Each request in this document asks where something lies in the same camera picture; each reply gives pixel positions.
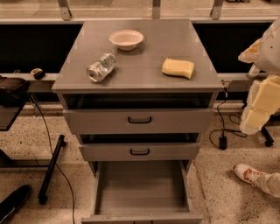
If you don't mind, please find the black floor cable left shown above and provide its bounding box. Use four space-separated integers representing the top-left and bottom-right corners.
29 94 76 224

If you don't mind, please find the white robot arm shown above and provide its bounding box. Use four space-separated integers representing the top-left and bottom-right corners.
238 17 280 135

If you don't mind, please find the yellow sponge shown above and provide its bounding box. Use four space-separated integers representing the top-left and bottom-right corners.
162 58 194 79

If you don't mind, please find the black shoe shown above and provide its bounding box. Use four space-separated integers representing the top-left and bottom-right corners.
0 185 32 224

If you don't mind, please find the beige trouser leg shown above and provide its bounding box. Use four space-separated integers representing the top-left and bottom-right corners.
258 172 280 198

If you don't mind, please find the top grey drawer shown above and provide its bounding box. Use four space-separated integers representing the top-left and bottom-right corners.
64 95 214 134

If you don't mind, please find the crushed silver can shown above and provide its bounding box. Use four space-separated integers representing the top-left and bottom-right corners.
87 53 116 83

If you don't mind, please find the white red sneaker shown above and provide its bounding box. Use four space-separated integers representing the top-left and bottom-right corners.
234 164 264 186

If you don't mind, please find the black tape measure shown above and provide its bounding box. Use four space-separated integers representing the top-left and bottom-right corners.
31 68 46 80

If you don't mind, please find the grey drawer cabinet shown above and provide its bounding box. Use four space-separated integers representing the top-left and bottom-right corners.
52 18 225 176

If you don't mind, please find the bottom grey drawer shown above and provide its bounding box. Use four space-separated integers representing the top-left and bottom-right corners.
81 160 203 224

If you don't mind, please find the black side table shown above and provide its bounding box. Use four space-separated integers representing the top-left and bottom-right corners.
0 93 67 205

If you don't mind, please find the white paper bowl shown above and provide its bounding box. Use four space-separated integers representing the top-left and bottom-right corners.
109 30 144 51

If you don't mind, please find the black bag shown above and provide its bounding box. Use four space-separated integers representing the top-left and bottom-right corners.
0 76 30 107

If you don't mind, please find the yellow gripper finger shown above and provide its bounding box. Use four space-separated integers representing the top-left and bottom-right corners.
238 39 261 63
240 75 280 135

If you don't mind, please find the black power adapter cable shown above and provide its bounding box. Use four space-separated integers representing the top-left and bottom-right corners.
208 87 249 151

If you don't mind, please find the middle grey drawer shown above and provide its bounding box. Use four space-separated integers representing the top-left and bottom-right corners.
80 133 200 161

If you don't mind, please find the grey drawer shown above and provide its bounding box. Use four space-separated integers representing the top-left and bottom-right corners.
81 160 203 224
64 95 214 134
80 133 200 161

